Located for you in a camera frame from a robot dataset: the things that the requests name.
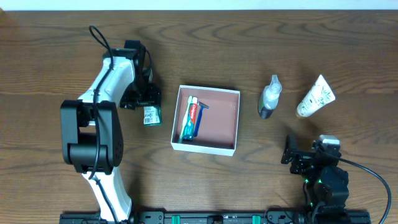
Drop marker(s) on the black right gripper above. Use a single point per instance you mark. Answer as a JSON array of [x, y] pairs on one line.
[[298, 158]]

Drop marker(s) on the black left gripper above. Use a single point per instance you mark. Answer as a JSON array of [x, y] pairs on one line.
[[148, 100]]

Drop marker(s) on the green Dettol soap pack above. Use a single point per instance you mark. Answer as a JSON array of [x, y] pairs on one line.
[[152, 116]]

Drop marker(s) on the green toothbrush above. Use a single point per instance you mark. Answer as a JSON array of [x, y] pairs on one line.
[[185, 118]]

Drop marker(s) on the blue disposable razor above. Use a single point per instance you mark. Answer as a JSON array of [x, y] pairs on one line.
[[197, 127]]

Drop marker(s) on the Colgate toothpaste tube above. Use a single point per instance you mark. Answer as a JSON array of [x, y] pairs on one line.
[[190, 122]]

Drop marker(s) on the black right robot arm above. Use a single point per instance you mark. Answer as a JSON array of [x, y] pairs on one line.
[[325, 185]]

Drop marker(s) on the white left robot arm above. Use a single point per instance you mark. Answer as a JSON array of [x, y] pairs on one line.
[[92, 139]]

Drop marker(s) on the white Pantene tube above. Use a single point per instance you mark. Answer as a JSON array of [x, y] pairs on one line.
[[318, 96]]

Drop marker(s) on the clear foam pump soap bottle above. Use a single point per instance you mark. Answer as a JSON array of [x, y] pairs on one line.
[[269, 98]]

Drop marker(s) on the white box with red interior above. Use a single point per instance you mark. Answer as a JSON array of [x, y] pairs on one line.
[[218, 127]]

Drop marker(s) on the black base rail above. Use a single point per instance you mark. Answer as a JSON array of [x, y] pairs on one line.
[[268, 217]]

